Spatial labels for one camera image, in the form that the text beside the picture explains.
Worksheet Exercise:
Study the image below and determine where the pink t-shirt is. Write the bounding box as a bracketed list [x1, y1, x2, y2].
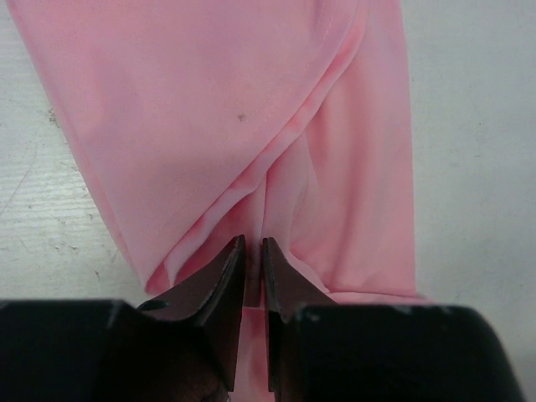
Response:
[8, 1, 419, 401]

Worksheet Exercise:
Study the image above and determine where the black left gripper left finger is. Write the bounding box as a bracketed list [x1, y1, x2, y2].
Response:
[1, 236, 245, 401]

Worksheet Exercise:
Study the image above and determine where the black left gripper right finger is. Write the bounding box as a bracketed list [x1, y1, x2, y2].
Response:
[261, 238, 524, 401]

